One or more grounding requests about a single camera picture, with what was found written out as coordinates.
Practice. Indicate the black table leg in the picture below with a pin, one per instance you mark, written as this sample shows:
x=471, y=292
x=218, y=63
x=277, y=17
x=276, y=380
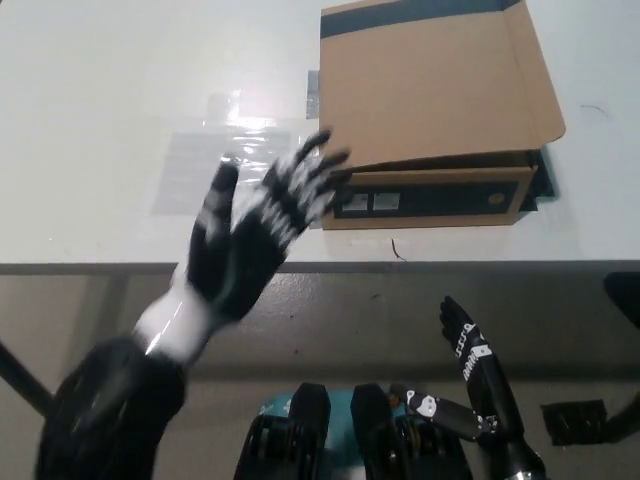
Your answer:
x=22, y=377
x=627, y=350

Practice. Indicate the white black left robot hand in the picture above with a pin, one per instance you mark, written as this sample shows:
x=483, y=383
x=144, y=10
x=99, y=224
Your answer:
x=235, y=260

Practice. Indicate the brown cardboard storage box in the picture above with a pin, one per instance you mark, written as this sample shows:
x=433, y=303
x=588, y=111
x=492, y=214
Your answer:
x=425, y=100

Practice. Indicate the transparent plastic sheet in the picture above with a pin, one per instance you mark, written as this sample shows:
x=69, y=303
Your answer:
x=200, y=155

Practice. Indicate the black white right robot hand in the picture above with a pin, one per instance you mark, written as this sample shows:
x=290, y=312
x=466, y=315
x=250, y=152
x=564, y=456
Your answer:
x=487, y=385

